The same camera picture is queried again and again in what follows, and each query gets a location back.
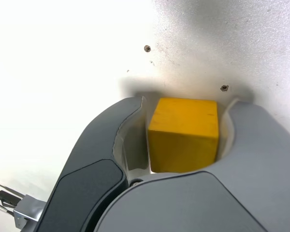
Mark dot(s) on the grey metal camera bracket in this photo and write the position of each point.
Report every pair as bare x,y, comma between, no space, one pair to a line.
26,212

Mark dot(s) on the yellow cube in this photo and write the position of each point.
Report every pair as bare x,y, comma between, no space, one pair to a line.
183,135

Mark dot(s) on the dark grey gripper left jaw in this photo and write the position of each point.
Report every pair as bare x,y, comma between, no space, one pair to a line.
91,149

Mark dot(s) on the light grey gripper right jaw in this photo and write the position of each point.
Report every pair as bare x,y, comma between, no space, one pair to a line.
207,205

